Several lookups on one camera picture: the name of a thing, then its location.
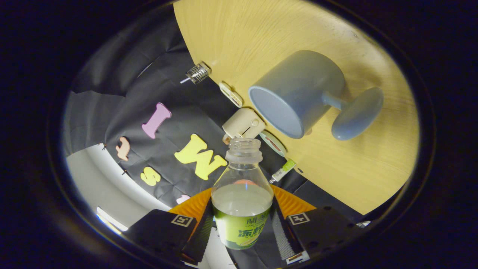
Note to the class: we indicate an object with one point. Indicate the light blue cup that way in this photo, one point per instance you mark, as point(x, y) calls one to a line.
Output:
point(298, 86)

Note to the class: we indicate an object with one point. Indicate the cream toaster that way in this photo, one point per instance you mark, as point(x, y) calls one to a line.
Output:
point(241, 123)

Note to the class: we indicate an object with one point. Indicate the white straw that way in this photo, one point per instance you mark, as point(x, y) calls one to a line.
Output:
point(184, 80)

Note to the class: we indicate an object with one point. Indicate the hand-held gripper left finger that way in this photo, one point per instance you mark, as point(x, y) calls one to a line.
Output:
point(160, 228)

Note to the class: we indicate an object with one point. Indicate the ceiling light panel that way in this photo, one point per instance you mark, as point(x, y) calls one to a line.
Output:
point(111, 219)

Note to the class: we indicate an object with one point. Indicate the brown bread slice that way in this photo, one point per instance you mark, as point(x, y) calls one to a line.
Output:
point(226, 139)

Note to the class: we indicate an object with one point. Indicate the pale green plate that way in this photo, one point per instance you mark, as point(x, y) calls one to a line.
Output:
point(274, 145)

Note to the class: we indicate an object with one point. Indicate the wooden table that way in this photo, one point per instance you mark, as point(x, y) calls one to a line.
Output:
point(354, 175)

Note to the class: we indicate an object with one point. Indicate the slim white bottle green label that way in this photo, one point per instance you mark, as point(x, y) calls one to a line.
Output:
point(282, 172)

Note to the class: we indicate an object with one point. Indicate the white divided snack tray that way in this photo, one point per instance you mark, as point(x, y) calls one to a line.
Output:
point(230, 94)

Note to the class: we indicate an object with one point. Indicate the clear juice bottle green label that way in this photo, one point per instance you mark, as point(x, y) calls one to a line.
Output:
point(241, 224)

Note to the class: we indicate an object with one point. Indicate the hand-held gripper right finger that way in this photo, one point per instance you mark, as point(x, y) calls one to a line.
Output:
point(325, 228)

